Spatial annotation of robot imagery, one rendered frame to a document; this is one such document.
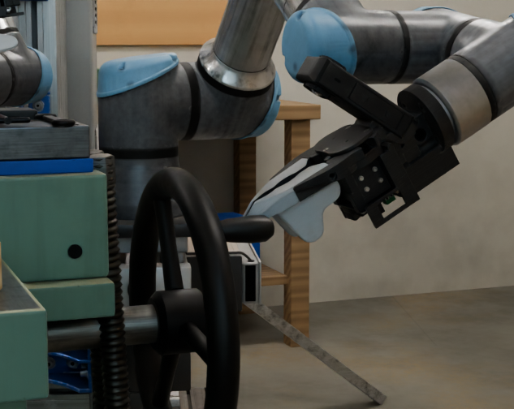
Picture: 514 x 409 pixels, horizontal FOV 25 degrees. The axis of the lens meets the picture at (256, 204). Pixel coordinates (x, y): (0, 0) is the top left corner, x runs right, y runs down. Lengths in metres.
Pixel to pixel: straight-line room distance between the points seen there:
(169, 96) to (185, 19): 2.86
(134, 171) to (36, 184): 0.70
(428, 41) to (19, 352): 0.60
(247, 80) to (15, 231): 0.76
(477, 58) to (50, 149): 0.41
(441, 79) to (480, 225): 4.06
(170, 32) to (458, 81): 3.45
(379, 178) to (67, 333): 0.32
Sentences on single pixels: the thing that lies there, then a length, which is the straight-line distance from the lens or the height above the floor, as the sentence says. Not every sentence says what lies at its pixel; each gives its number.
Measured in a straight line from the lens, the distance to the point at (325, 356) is 3.43.
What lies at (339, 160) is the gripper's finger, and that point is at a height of 0.96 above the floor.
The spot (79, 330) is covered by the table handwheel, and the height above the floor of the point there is 0.81.
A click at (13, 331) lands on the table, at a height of 0.89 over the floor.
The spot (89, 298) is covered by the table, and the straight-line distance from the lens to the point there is 1.00.
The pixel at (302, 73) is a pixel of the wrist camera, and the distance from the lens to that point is 1.09.
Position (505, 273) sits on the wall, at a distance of 5.28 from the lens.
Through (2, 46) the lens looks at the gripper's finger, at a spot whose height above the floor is 1.06.
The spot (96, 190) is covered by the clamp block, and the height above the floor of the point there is 0.95.
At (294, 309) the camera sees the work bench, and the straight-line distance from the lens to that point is 4.15.
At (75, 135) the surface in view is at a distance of 1.01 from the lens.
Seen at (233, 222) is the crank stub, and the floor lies 0.91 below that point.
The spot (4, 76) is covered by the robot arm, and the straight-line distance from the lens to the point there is 1.49.
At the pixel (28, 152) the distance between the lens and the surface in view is 1.00.
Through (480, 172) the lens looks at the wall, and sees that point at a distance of 5.14.
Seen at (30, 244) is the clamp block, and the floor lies 0.90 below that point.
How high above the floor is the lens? 1.07
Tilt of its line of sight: 8 degrees down
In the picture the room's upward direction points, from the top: straight up
